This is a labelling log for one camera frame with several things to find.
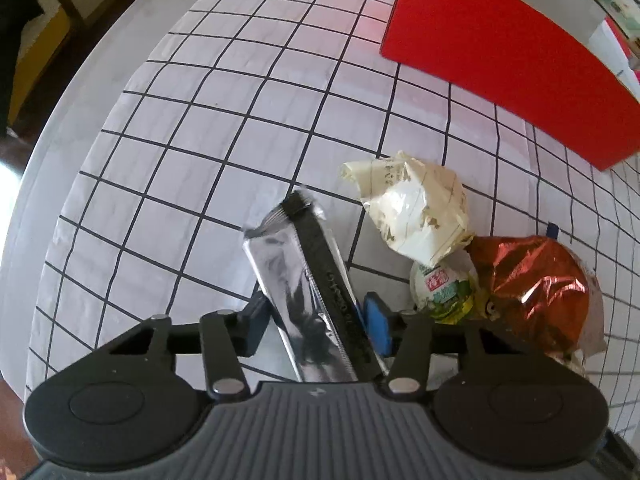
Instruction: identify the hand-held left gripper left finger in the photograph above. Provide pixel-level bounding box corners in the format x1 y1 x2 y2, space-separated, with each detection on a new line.
107 291 272 402

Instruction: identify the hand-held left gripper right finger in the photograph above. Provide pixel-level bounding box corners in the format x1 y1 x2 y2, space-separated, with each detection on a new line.
362 291 552 397

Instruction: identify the silver foil snack packet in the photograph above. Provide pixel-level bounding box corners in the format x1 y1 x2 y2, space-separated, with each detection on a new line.
242 186 392 383

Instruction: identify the small green white snack packet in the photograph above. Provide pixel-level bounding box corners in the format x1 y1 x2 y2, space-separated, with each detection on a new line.
409 250 480 324

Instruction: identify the cream white snack packet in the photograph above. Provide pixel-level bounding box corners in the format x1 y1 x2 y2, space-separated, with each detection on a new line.
340 150 476 267

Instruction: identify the red-brown foil snack packet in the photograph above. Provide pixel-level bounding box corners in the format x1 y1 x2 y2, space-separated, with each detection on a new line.
464 235 607 367

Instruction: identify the red cardboard box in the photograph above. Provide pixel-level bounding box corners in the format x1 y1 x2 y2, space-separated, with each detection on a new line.
379 0 640 172

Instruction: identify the white checked tablecloth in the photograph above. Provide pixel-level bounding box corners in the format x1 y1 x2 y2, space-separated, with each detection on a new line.
24 0 640 443

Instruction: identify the yellow board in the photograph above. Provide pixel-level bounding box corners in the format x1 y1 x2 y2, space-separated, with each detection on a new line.
9 9 71 122

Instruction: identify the colourful printed packet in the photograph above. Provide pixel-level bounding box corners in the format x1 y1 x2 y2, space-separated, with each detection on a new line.
582 0 640 53

